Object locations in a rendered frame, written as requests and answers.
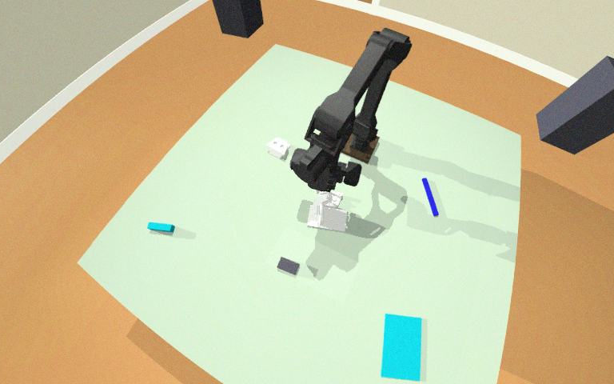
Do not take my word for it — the blue flat bar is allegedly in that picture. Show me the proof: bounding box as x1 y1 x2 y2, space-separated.
421 178 438 216

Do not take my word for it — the cyan flat rectangular plate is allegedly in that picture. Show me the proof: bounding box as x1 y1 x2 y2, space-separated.
381 314 422 381

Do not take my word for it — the cyan rectangular block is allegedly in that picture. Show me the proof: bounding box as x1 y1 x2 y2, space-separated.
147 222 175 233

